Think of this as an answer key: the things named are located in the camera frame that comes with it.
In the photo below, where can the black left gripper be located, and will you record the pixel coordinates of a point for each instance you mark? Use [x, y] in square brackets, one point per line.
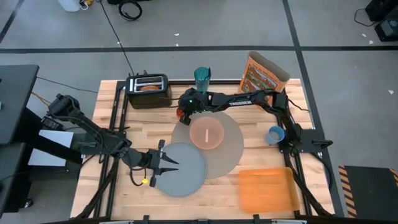
[154, 160]

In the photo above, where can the black side table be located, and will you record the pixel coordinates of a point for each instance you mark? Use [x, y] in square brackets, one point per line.
[15, 99]

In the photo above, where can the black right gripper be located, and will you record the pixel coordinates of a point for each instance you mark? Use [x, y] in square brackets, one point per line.
[194, 102]

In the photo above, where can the teal plastic tumbler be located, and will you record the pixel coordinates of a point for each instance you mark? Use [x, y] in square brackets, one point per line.
[201, 77]

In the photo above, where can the orange translucent plastic container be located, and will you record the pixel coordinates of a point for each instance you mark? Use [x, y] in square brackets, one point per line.
[267, 189]

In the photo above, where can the orange cereal box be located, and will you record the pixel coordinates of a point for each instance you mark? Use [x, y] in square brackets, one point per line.
[264, 71]

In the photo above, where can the grey round plate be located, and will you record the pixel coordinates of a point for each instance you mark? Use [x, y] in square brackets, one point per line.
[186, 180]

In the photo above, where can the black two-slot toaster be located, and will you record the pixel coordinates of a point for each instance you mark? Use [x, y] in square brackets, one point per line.
[149, 99]

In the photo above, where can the round grey placemat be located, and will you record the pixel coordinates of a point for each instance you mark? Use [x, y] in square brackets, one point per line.
[230, 155]

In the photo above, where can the white bucket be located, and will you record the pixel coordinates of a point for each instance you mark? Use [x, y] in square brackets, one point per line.
[69, 4]

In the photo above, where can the white flat panel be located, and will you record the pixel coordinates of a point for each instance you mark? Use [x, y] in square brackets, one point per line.
[40, 158]

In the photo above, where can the red yellow apple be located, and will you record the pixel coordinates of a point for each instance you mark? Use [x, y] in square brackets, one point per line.
[179, 112]

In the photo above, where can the black hazard-striped floor mat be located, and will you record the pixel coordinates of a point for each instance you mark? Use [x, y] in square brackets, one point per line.
[373, 193]

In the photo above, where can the blue cup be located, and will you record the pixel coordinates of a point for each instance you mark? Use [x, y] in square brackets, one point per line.
[275, 136]

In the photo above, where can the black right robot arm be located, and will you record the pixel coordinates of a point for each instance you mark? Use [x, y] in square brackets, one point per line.
[242, 102]

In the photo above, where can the black equipment box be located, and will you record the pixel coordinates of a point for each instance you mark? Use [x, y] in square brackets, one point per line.
[384, 9]
[388, 31]

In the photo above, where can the black aluminium table frame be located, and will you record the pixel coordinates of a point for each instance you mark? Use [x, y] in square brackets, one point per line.
[224, 82]

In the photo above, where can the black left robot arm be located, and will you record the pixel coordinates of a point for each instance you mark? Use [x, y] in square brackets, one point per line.
[93, 130]

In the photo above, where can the pink bowl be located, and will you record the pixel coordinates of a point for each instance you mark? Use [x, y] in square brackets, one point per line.
[199, 137]

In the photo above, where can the toast slice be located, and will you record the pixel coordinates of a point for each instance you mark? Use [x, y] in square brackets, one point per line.
[149, 88]

